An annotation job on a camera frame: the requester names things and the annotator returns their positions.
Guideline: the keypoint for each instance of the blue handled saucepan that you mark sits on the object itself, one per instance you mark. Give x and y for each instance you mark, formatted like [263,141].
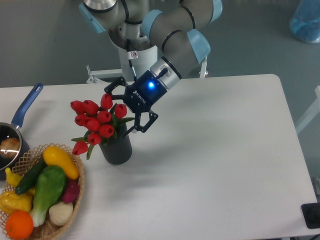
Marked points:
[12,130]

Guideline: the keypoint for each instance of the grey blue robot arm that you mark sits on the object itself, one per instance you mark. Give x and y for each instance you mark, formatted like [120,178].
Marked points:
[156,49]

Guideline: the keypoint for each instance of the woven wicker basket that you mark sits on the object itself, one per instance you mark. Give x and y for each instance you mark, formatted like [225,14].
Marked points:
[48,230]

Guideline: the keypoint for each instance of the yellow pumpkin gourd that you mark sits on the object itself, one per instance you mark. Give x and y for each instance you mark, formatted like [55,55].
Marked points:
[10,202]

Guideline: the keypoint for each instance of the yellow squash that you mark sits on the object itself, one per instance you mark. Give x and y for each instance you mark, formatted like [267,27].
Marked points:
[55,156]

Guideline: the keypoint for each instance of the small yellow pepper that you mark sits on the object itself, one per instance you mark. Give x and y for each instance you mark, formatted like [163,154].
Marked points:
[12,178]

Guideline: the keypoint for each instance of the black device at edge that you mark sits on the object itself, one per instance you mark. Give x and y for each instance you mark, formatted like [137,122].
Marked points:
[311,214]

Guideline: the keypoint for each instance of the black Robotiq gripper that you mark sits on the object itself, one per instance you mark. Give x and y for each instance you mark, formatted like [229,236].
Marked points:
[143,93]

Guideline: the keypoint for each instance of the purple red radish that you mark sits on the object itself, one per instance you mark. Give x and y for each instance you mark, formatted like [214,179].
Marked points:
[71,192]

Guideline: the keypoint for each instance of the blue plastic bag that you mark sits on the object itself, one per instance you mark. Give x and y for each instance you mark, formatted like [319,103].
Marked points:
[305,23]

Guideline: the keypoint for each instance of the white frame at right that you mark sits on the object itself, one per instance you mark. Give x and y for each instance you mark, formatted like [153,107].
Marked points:
[312,111]

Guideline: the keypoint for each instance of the green bok choy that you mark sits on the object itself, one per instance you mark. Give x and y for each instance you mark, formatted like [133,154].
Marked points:
[48,188]

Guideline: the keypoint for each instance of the orange fruit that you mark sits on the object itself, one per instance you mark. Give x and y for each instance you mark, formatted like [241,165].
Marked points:
[19,225]

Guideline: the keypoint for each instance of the dark green cucumber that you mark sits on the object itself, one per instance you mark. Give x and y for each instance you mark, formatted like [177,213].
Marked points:
[29,180]

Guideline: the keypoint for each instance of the white garlic bulb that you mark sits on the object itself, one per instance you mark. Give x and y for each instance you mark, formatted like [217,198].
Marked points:
[60,213]

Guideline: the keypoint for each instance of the browned bread roll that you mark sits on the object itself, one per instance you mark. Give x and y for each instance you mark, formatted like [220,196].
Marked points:
[9,148]

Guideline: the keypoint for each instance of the red tulip bouquet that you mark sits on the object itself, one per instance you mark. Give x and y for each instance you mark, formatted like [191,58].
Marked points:
[103,123]

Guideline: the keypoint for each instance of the dark grey ribbed vase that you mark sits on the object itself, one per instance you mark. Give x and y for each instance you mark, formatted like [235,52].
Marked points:
[117,150]

